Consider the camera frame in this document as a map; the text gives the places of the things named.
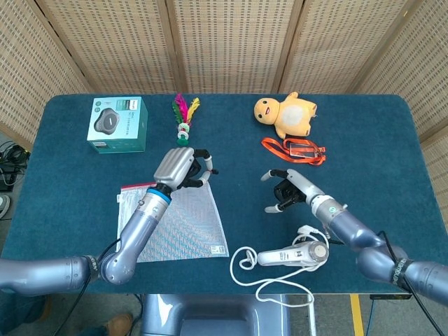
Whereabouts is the white handheld device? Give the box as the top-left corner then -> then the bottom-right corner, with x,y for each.
257,239 -> 330,269

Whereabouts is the white power cable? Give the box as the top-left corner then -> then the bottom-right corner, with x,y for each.
230,225 -> 331,336

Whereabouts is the woven bamboo folding screen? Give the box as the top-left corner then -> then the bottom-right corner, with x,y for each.
0,0 -> 448,228

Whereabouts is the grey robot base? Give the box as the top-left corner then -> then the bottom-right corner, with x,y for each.
139,293 -> 292,336

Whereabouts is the teal speaker product box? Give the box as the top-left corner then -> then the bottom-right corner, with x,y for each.
86,97 -> 147,154

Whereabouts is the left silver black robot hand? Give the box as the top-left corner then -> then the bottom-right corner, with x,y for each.
153,147 -> 220,192

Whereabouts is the yellow plush toy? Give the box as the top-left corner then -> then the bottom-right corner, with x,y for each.
253,91 -> 319,139

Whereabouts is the orange lanyard with badge holder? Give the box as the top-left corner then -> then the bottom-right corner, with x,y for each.
261,136 -> 328,167

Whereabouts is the blue table carpet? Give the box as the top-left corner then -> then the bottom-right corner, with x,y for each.
0,93 -> 433,295

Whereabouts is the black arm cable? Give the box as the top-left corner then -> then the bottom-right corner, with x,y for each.
58,239 -> 122,336
375,230 -> 448,336

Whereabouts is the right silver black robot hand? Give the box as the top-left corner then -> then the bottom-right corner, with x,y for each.
260,169 -> 325,214

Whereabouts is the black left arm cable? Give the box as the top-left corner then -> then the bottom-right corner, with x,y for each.
58,239 -> 122,336

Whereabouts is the black floor cables bundle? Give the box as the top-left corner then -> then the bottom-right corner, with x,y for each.
0,139 -> 31,192

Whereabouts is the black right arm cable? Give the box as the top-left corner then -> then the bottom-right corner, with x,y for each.
375,230 -> 448,336

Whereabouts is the colourful feather shuttlecock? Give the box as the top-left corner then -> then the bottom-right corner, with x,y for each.
171,93 -> 201,146

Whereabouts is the black bar under table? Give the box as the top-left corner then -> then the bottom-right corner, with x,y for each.
370,293 -> 413,301

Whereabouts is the clear mesh zipper pouch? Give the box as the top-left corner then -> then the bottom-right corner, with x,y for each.
114,169 -> 230,264

